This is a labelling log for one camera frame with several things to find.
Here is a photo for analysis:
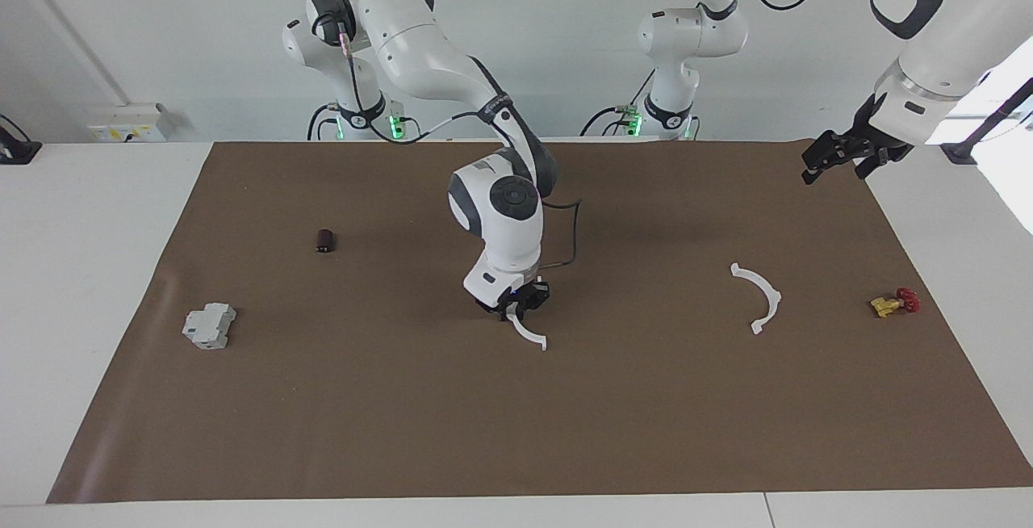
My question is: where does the brown table mat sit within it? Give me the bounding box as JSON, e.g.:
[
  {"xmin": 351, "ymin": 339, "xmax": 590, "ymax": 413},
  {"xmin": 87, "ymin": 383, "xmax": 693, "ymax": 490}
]
[{"xmin": 46, "ymin": 139, "xmax": 1033, "ymax": 505}]

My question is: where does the black angled stand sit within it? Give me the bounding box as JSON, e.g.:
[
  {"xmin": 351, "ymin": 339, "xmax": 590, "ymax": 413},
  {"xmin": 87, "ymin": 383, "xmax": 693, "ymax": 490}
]
[{"xmin": 940, "ymin": 76, "xmax": 1033, "ymax": 166}]

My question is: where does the grey circuit breaker block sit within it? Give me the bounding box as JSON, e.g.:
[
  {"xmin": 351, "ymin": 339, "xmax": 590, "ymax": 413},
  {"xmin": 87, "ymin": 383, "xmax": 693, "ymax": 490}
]
[{"xmin": 182, "ymin": 303, "xmax": 237, "ymax": 350}]

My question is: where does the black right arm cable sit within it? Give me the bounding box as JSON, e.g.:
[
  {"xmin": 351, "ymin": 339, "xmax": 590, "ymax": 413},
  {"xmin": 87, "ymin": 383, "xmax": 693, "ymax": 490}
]
[{"xmin": 339, "ymin": 19, "xmax": 583, "ymax": 270}]

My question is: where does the black base cable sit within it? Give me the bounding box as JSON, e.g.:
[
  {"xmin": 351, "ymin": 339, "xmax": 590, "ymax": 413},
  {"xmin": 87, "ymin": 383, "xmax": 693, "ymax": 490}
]
[
  {"xmin": 579, "ymin": 76, "xmax": 656, "ymax": 138},
  {"xmin": 307, "ymin": 103, "xmax": 338, "ymax": 141}
]

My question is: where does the brass valve with red handle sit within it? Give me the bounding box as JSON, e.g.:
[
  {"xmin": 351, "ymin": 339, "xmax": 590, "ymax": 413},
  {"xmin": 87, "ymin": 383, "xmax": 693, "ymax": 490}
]
[{"xmin": 870, "ymin": 287, "xmax": 920, "ymax": 318}]

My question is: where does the white wall outlet box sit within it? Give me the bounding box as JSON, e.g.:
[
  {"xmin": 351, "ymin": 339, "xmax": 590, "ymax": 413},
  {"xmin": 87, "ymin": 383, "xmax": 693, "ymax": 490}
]
[{"xmin": 86, "ymin": 103, "xmax": 167, "ymax": 144}]

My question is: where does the black table clamp mount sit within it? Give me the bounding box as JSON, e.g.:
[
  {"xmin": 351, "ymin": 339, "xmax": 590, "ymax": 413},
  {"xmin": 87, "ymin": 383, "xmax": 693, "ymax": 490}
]
[{"xmin": 0, "ymin": 114, "xmax": 43, "ymax": 166}]

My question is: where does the white half ring pipe clamp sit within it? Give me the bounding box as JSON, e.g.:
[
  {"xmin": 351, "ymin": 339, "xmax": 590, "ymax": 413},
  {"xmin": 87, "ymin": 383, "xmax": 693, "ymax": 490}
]
[
  {"xmin": 504, "ymin": 308, "xmax": 548, "ymax": 352},
  {"xmin": 730, "ymin": 262, "xmax": 782, "ymax": 335}
]

